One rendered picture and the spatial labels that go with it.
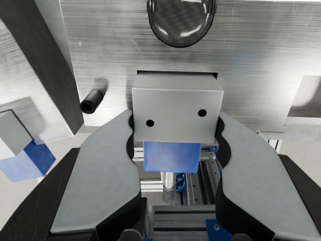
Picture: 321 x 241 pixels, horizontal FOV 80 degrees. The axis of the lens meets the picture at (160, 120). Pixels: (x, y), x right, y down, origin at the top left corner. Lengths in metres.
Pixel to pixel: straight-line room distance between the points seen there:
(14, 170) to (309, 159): 1.60
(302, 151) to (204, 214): 1.12
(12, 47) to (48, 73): 0.03
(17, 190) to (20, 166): 1.75
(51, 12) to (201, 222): 0.50
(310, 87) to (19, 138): 0.26
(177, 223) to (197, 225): 0.05
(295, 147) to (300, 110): 1.33
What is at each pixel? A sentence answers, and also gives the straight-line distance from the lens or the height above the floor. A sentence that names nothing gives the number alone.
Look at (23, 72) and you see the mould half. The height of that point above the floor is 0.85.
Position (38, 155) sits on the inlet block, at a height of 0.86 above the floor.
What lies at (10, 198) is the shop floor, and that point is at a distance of 2.13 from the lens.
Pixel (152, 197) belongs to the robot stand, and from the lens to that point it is 1.32.
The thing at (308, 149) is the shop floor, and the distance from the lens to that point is 1.59.
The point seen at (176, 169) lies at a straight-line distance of 0.16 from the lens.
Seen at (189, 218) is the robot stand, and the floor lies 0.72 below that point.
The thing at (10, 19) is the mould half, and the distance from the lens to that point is 0.21.
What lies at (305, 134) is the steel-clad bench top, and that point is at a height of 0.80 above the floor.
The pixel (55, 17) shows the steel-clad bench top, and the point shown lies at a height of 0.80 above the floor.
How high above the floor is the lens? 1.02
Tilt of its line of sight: 60 degrees down
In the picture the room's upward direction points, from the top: 177 degrees counter-clockwise
